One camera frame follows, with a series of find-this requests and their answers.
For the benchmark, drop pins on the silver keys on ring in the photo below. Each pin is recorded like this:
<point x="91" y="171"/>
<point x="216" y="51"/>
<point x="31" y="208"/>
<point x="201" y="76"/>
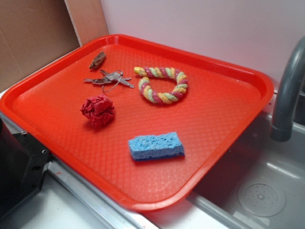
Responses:
<point x="115" y="78"/>

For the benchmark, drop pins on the red crumpled scrunchie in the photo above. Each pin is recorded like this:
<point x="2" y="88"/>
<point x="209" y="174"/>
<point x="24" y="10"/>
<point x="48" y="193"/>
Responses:
<point x="99" y="110"/>

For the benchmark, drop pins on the grey plastic sink basin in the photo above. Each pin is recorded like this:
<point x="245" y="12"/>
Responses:
<point x="258" y="184"/>

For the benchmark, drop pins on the blue sponge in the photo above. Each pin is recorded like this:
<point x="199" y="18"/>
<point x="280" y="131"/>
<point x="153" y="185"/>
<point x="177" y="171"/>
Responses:
<point x="153" y="147"/>

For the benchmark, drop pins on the multicolour rope ring toy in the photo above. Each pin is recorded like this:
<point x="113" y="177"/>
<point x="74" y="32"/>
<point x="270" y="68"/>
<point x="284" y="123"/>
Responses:
<point x="146" y="73"/>

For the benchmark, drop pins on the red plastic tray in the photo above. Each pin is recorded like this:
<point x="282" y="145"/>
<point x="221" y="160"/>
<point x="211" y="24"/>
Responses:
<point x="222" y="99"/>

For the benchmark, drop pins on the small brown pinecone piece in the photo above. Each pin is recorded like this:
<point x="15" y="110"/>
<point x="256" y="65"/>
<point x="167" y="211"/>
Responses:
<point x="98" y="60"/>

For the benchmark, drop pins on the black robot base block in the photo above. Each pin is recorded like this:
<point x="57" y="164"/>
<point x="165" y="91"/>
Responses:
<point x="23" y="162"/>

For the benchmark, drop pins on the grey faucet spout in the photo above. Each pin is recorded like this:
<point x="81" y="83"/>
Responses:
<point x="289" y="105"/>

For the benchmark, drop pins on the brown cardboard panel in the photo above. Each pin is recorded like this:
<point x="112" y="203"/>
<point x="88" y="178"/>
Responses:
<point x="34" y="33"/>

